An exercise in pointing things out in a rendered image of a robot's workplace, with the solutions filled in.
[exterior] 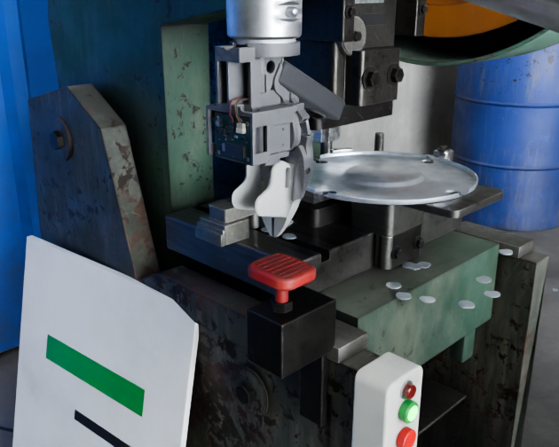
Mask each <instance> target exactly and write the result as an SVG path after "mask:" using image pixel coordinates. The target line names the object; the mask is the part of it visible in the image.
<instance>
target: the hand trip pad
mask: <svg viewBox="0 0 559 447"><path fill-rule="evenodd" d="M248 275H249V277H250V278H252V279H253V280H255V281H258V282H260V283H262V284H265V285H267V286H270V287H272V288H274V289H275V302H278V303H285V302H288V291H290V290H293V289H296V288H298V287H300V286H303V285H305V284H308V283H310V282H312V281H313V280H314V279H315V277H316V268H315V267H314V266H313V265H312V264H310V263H307V262H304V261H301V260H299V259H296V258H294V257H292V256H289V255H283V254H278V253H276V254H274V255H268V256H266V257H264V258H261V259H259V260H256V261H253V262H252V263H250V264H249V266H248Z"/></svg>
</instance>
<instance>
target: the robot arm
mask: <svg viewBox="0 0 559 447"><path fill-rule="evenodd" d="M463 1H466V2H469V3H472V4H476V5H479V6H482V7H484V8H487V9H490V10H492V11H495V12H499V13H502V14H505V15H508V16H510V17H513V18H516V19H519V20H522V21H525V22H528V23H531V24H533V25H536V26H539V27H543V28H546V29H549V30H552V31H555V32H556V33H559V0H463ZM226 24H227V35H228V36H229V37H230V38H233V40H232V41H230V45H222V46H215V62H216V91H217V102H216V103H215V104H209V105H206V118H207V142H208V154H213V153H215V154H216V156H217V157H219V158H222V159H226V160H229V161H236V162H238V163H242V164H246V176H245V180H244V181H243V183H242V184H241V185H239V186H238V187H237V188H236V189H235V190H234V191H233V193H232V204H233V206H234V207H235V208H237V209H246V210H255V212H256V214H257V215H258V216H261V217H262V218H263V221H264V225H265V227H266V229H267V231H268V232H269V233H270V235H271V236H273V237H275V238H276V237H278V236H279V235H281V233H282V232H283V231H284V230H285V229H286V228H287V226H288V224H289V223H290V221H291V219H292V218H293V216H294V214H295V212H296V210H297V208H298V206H299V203H300V200H301V198H302V197H303V196H304V194H305V191H306V188H307V186H308V183H309V181H310V179H311V173H312V169H313V150H312V140H313V135H310V126H309V121H308V119H310V117H312V118H314V119H325V118H328V119H332V120H336V121H337V120H339V119H340V117H341V114H342V110H343V108H344V106H345V102H344V100H343V99H341V98H339V97H338V96H336V95H335V94H334V93H333V92H332V91H331V90H329V89H328V88H326V87H324V86H322V85H321V84H319V83H318V82H316V81H315V80H313V79H312V78H310V77H309V76H308V75H307V74H305V73H303V72H302V71H300V70H299V69H298V68H296V67H294V66H293V65H291V64H290V63H288V62H287V61H285V60H284V57H291V56H297V55H300V41H298V40H296V38H298V37H300V36H301V35H302V0H226ZM211 118H215V128H216V142H215V143H212V142H211ZM283 157H285V158H286V161H280V158H283Z"/></svg>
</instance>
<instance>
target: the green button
mask: <svg viewBox="0 0 559 447"><path fill-rule="evenodd" d="M413 406H417V408H418V410H419V405H418V404H417V403H416V402H415V401H414V400H412V399H406V400H405V401H404V402H403V403H402V404H401V405H400V407H399V410H398V418H399V419H400V420H401V421H403V422H405V423H406V424H409V423H411V422H413V420H412V421H410V420H408V414H409V412H410V410H411V409H412V407H413Z"/></svg>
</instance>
